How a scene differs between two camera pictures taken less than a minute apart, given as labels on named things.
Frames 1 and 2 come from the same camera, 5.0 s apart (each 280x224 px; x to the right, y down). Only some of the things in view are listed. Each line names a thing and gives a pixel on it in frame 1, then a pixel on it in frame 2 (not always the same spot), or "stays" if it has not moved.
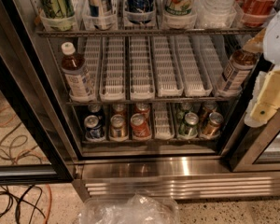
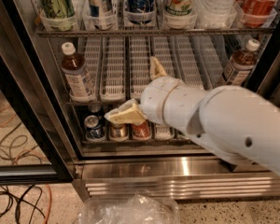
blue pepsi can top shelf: [140, 1] stays
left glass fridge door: [31, 143] stays
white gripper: [277, 42] to [153, 102]
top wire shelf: [56, 34] stays
